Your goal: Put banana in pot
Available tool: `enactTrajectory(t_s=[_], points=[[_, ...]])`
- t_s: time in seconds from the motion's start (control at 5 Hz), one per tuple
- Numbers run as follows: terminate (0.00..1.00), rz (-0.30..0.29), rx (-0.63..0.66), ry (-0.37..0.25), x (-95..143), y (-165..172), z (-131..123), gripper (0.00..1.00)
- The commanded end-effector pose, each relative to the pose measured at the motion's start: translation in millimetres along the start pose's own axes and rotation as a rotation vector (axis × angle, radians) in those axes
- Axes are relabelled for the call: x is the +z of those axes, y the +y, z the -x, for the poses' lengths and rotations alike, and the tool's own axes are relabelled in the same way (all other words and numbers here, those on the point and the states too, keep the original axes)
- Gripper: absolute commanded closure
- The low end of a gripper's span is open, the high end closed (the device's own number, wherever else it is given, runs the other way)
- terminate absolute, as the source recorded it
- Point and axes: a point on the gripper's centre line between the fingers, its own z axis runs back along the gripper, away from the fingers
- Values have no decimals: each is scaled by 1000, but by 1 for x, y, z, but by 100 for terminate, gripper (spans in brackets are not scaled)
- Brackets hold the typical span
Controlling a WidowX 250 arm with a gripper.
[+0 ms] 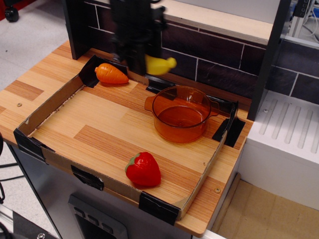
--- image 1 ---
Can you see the black caster wheel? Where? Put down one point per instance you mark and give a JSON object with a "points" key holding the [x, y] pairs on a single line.
{"points": [[11, 14]]}

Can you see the dark grey vertical post right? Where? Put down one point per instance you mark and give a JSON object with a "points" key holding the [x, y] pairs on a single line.
{"points": [[273, 43]]}

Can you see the orange toy carrot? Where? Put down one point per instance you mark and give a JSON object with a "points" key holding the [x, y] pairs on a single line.
{"points": [[108, 74]]}

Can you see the yellow toy banana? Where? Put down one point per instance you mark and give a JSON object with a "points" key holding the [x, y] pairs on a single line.
{"points": [[158, 66]]}

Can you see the transparent orange plastic pot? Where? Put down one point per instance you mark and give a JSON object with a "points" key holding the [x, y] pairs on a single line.
{"points": [[181, 113]]}

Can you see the red toy strawberry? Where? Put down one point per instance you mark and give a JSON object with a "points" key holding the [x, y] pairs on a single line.
{"points": [[143, 169]]}

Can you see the white toy sink drainboard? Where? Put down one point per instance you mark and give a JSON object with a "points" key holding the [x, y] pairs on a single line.
{"points": [[281, 153]]}

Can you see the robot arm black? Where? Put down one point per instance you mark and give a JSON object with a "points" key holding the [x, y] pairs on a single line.
{"points": [[132, 3]]}

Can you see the light wooden shelf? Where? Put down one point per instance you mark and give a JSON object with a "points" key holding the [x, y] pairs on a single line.
{"points": [[215, 21]]}

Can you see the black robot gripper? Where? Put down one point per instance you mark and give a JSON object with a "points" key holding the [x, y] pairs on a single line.
{"points": [[138, 32]]}

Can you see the cardboard fence with black tape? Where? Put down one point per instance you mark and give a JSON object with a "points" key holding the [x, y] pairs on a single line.
{"points": [[93, 130]]}

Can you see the black shelf support post left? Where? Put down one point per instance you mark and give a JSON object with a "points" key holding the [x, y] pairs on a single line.
{"points": [[80, 17]]}

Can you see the grey oven control panel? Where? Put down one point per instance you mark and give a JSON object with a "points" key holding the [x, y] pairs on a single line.
{"points": [[94, 224]]}

